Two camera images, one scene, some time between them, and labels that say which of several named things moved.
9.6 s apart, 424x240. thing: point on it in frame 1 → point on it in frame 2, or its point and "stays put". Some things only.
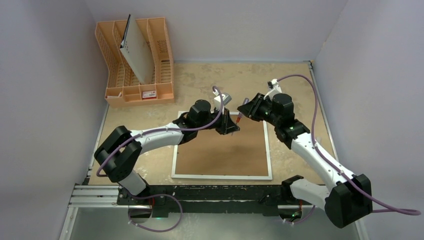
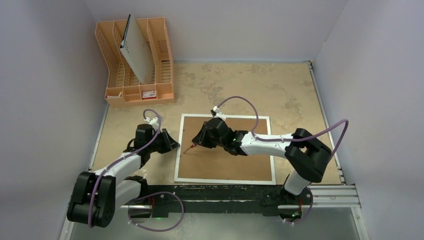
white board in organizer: x=135 y=48 stays put
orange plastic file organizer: x=125 y=88 stays put
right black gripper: x=253 y=109 → x=203 y=134
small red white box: x=149 y=95 stays put
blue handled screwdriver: x=246 y=100 → x=191 y=146
